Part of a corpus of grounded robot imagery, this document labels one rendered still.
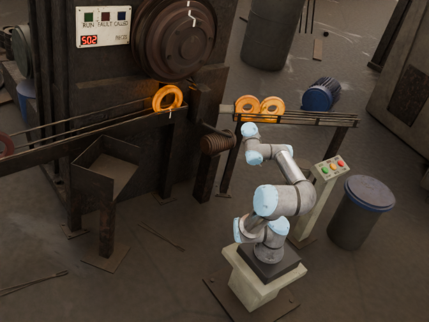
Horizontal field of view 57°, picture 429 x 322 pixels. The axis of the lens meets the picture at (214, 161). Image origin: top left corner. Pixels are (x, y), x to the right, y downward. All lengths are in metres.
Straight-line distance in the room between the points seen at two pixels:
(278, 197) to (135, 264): 1.12
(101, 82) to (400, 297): 2.13
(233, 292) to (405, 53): 2.94
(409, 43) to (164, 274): 3.14
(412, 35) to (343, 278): 2.52
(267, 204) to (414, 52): 3.09
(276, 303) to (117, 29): 1.64
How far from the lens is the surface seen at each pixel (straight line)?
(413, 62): 4.29
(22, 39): 3.14
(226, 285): 2.30
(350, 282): 2.65
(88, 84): 2.07
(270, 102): 2.45
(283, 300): 2.35
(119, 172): 1.94
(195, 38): 1.99
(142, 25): 1.93
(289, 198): 1.47
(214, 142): 2.40
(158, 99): 2.18
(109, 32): 2.01
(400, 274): 2.90
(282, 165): 1.73
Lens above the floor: 1.85
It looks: 36 degrees down
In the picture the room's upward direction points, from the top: 14 degrees clockwise
